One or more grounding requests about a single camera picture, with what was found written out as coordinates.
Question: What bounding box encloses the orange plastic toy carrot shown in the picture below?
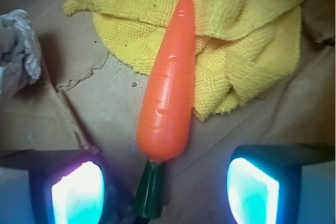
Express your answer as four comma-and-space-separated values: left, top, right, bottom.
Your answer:
134, 0, 196, 219

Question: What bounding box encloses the crumpled white paper ball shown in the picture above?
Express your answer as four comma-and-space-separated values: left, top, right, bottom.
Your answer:
1, 9, 41, 100

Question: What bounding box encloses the brown paper bag tray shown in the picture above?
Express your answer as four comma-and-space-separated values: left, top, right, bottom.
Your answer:
1, 0, 335, 223

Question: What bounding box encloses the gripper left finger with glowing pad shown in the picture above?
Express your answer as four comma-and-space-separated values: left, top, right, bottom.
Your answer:
1, 149, 107, 223

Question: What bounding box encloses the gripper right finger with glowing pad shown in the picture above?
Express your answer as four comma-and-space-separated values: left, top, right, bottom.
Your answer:
226, 143, 335, 223

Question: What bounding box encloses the yellow microfiber cloth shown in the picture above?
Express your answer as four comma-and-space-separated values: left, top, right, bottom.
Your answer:
64, 0, 304, 121

